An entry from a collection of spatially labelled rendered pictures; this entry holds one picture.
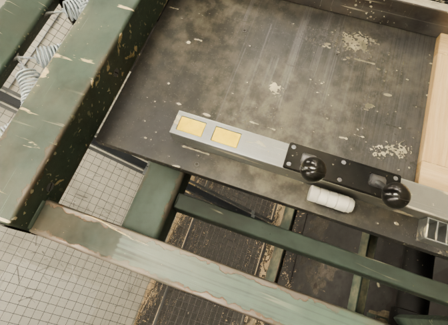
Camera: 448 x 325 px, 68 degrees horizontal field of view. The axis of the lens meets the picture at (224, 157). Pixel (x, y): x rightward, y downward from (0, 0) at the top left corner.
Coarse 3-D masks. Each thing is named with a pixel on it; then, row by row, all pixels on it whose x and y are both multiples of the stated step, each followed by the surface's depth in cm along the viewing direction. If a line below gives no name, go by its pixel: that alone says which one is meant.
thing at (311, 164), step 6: (306, 156) 58; (312, 156) 58; (306, 162) 48; (312, 162) 47; (318, 162) 47; (324, 162) 48; (300, 168) 49; (306, 168) 48; (312, 168) 47; (318, 168) 47; (324, 168) 48; (306, 174) 48; (312, 174) 47; (318, 174) 47; (324, 174) 48; (312, 180) 48; (318, 180) 48
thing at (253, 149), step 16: (176, 128) 63; (208, 128) 63; (224, 128) 63; (192, 144) 64; (208, 144) 62; (240, 144) 62; (256, 144) 62; (272, 144) 61; (288, 144) 61; (240, 160) 63; (256, 160) 61; (272, 160) 60; (288, 176) 63; (352, 192) 59; (416, 192) 58; (432, 192) 58; (400, 208) 58; (416, 208) 57; (432, 208) 57
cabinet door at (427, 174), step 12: (444, 36) 72; (444, 48) 71; (444, 60) 70; (432, 72) 70; (444, 72) 69; (432, 84) 68; (444, 84) 68; (432, 96) 67; (444, 96) 67; (432, 108) 66; (444, 108) 66; (432, 120) 65; (444, 120) 65; (432, 132) 64; (444, 132) 64; (420, 144) 65; (432, 144) 63; (444, 144) 63; (420, 156) 63; (432, 156) 62; (444, 156) 62; (420, 168) 62; (432, 168) 61; (444, 168) 61; (420, 180) 61; (432, 180) 60; (444, 180) 60
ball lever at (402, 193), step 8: (376, 176) 57; (376, 184) 56; (384, 184) 52; (392, 184) 47; (400, 184) 46; (384, 192) 47; (392, 192) 46; (400, 192) 46; (408, 192) 46; (384, 200) 47; (392, 200) 46; (400, 200) 46; (408, 200) 46
